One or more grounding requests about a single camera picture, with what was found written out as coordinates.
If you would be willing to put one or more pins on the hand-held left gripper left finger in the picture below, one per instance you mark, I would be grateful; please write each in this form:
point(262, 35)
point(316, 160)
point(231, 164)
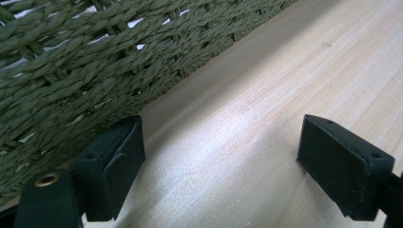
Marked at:
point(109, 171)

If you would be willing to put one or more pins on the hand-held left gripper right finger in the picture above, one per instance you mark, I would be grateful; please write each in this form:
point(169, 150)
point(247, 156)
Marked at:
point(342, 167)

